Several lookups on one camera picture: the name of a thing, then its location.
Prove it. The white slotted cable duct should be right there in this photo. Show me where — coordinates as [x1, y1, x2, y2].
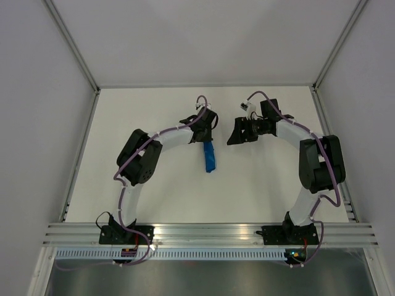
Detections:
[56, 247, 286, 261]

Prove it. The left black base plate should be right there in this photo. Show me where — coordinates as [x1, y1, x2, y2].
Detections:
[99, 225, 154, 245]

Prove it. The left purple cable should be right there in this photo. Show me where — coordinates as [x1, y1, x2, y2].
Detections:
[55, 94, 207, 272]

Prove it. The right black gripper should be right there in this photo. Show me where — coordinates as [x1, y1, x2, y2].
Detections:
[227, 117, 267, 146]

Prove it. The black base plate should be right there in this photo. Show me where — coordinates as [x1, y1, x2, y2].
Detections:
[99, 225, 154, 245]
[255, 224, 319, 246]

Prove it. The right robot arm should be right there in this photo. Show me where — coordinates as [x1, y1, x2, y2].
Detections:
[227, 99, 346, 245]

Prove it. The aluminium front rail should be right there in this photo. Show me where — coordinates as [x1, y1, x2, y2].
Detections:
[41, 223, 378, 248]

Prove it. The right aluminium frame post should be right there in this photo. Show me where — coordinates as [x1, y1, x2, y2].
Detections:
[311, 0, 370, 91]

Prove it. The aluminium frame post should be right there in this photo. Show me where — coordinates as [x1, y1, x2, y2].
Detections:
[311, 0, 370, 91]
[43, 0, 101, 93]

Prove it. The blue cloth napkin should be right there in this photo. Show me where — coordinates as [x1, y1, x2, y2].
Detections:
[203, 141, 216, 173]

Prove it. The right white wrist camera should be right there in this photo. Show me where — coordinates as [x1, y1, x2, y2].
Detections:
[240, 101, 256, 120]

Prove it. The left aluminium frame post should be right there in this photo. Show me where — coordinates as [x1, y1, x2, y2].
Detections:
[43, 0, 101, 93]

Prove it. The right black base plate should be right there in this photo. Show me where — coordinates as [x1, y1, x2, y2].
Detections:
[255, 224, 319, 246]

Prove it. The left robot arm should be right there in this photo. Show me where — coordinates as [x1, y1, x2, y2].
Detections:
[109, 107, 218, 244]

